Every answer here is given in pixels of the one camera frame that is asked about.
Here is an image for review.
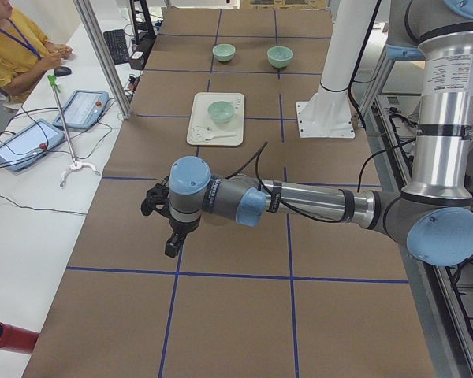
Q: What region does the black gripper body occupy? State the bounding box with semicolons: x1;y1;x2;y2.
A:
168;208;200;240

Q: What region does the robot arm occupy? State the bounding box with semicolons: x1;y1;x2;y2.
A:
162;1;473;266

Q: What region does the white plastic spoon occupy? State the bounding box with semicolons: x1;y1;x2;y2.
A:
204;133;236;141

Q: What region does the cream bear serving tray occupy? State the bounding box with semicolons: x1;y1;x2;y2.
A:
186;92;245;146

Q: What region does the green bowl on tray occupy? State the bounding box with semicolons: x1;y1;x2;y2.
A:
207;101;234;124

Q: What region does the far blue teach pendant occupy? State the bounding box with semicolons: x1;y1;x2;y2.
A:
62;90;110;130

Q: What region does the blue teach pendant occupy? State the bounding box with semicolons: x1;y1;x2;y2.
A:
62;90;110;130
0;119;65;172

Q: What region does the near blue teach pendant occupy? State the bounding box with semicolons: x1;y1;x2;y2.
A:
0;119;65;172

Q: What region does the green bowl right side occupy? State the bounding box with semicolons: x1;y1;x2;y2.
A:
212;43;236;63

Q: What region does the reacher grabber stick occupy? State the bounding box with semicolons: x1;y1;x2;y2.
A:
47;75;101;188

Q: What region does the black computer mouse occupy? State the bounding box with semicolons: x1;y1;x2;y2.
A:
54;66;72;77

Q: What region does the green bowl with ice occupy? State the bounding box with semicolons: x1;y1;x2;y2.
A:
266;46;294;69

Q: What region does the black keyboard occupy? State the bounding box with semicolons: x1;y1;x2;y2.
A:
102;29;129;65

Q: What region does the red cylinder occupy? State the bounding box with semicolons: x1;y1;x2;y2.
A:
0;322;39;354

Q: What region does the person in yellow shirt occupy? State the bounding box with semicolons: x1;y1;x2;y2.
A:
0;1;73;103

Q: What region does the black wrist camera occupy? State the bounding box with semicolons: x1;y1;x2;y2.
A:
140;183;170;217

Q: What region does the black camera cable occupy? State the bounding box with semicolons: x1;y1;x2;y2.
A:
224;140;419;224

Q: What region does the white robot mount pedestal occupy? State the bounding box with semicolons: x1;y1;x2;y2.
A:
296;0;381;139

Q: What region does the aluminium frame post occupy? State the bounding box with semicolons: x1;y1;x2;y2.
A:
73;0;132;120

